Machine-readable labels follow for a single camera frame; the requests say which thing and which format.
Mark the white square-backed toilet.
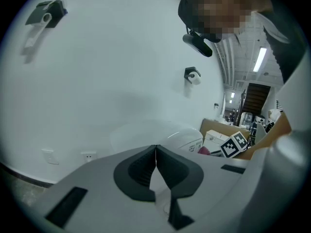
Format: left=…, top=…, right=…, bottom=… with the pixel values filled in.
left=203, top=129, right=231, bottom=154

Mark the black paper holder with flap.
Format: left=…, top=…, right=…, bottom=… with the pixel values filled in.
left=25, top=0, right=69, bottom=29

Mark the person's head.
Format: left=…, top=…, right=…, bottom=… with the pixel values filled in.
left=178, top=0, right=273, bottom=44

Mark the black toilet paper holder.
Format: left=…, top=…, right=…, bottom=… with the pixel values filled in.
left=184, top=66, right=202, bottom=83

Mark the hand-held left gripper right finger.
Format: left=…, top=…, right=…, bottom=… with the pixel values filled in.
left=155, top=144, right=254, bottom=233

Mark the white wall switch plate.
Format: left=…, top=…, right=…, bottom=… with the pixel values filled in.
left=41, top=149, right=60, bottom=166

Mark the dark staircase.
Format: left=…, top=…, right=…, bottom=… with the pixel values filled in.
left=240, top=83, right=272, bottom=115

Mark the black head-worn camera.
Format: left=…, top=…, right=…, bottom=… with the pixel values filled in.
left=182, top=30, right=213, bottom=58

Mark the person's right forearm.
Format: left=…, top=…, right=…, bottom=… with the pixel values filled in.
left=235, top=112, right=293, bottom=161

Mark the person's black and white shirt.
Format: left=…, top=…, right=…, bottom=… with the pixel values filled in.
left=255, top=11, right=311, bottom=131

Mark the tall cardboard box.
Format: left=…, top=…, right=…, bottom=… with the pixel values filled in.
left=199, top=117, right=251, bottom=146

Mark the full toilet paper roll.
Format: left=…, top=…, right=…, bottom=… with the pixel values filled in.
left=188, top=73, right=202, bottom=86

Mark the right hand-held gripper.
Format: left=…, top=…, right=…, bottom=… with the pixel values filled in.
left=209, top=131, right=249, bottom=159

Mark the nearly empty paper roll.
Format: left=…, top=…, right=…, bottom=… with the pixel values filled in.
left=24, top=13, right=52, bottom=49

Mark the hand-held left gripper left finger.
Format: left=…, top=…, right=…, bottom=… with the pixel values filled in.
left=31, top=144, right=171, bottom=233

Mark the ceiling light tube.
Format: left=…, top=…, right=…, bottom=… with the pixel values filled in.
left=252, top=47, right=268, bottom=73

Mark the white toilet with tank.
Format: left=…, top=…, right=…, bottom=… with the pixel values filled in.
left=109, top=119, right=204, bottom=213

